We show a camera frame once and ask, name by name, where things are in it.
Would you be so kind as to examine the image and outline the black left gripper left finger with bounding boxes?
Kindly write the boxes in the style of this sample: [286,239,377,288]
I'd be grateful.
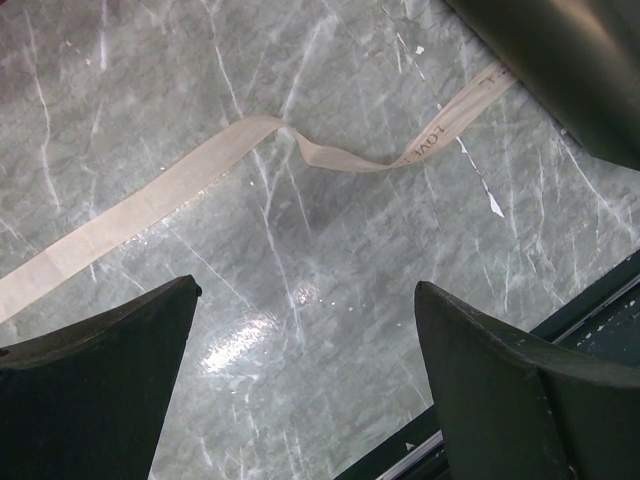
[1,275,202,479]

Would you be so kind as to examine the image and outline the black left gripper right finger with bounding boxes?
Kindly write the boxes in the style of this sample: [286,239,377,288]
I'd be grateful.
[414,281,639,479]

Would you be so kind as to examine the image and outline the beige printed ribbon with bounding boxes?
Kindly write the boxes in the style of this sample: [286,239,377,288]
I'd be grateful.
[1,61,516,321]

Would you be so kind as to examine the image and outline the black wrapping paper cone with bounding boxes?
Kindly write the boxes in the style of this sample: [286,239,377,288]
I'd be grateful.
[449,0,639,170]

